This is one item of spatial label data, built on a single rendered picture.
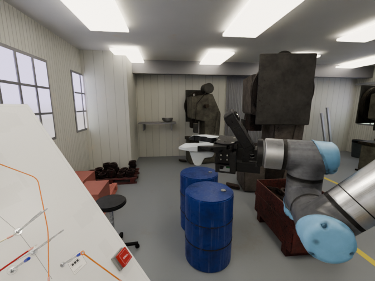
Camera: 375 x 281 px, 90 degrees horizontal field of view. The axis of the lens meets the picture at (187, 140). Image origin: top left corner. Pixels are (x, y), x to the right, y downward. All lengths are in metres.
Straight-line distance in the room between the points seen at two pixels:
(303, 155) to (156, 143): 6.02
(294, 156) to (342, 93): 8.44
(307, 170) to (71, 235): 0.74
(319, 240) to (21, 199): 0.78
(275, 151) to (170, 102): 5.86
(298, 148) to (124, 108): 4.74
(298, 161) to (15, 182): 0.82
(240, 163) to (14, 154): 0.75
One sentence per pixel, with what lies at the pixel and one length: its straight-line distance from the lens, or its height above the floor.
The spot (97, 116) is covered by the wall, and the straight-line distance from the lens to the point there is 5.22.
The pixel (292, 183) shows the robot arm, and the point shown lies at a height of 1.50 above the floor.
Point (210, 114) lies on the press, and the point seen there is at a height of 1.44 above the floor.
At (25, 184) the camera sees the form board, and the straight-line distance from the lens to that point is 0.83.
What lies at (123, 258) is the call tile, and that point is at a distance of 0.86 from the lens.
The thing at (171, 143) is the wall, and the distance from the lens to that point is 6.37.
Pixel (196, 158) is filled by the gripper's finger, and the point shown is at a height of 1.54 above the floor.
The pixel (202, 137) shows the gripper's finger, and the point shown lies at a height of 1.59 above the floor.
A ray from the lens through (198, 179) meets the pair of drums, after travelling 2.39.
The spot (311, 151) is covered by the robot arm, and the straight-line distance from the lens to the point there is 0.49.
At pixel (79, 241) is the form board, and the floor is 1.22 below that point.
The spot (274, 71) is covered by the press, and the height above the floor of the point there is 2.22.
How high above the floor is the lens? 1.68
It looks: 10 degrees down
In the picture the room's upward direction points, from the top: straight up
